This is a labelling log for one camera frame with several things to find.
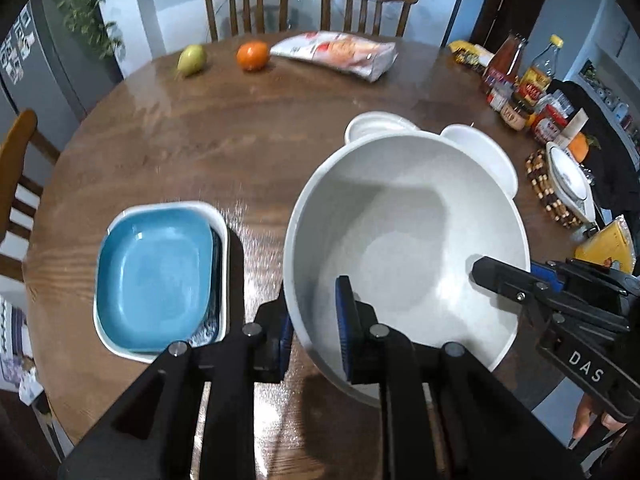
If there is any large grey bowl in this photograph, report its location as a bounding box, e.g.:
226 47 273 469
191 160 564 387
283 132 530 406

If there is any yellow snack box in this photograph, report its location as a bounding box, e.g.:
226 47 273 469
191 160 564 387
574 216 637 274

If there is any white medium bowl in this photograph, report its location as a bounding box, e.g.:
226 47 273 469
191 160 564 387
440 124 518 200

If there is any wooden bead trivet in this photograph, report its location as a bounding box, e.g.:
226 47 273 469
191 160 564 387
525 150 582 229

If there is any small white red jar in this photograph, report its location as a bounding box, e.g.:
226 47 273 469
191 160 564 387
487 82 513 112

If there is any red lid chili jar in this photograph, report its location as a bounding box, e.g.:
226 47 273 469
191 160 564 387
529 104 568 145

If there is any orange fruit at right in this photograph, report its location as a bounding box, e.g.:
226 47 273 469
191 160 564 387
568 132 590 164

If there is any small white deep bowl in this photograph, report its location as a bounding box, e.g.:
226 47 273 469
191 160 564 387
344 112 420 144

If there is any yellow cap vinegar bottle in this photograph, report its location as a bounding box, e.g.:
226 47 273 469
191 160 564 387
518 35 564 106

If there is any hanging green vine plant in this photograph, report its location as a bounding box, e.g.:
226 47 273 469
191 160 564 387
53 0 124 60

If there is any dark door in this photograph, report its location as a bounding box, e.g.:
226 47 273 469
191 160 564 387
470 0 544 52

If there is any green pear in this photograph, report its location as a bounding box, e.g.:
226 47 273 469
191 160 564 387
176 44 207 77

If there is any red sauce bottle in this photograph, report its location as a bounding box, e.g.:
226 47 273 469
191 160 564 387
482 32 528 93

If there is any bread bag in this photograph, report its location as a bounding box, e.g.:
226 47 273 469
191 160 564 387
270 32 398 82

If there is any yellow snack packet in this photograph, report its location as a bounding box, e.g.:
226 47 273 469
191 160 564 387
448 40 494 72

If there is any person right hand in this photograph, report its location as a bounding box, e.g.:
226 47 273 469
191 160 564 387
572 393 626 439

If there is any orange mandarin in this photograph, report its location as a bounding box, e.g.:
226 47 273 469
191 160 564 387
235 41 270 72

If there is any grey refrigerator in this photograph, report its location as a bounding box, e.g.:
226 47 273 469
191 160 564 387
1 0 122 150

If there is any wooden chair left side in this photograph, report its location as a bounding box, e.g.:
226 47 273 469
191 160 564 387
0 107 62 283

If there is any brown sauce jar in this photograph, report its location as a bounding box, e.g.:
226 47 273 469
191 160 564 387
500 92 534 131

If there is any blue dish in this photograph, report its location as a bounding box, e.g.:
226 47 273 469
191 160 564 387
94 207 215 354

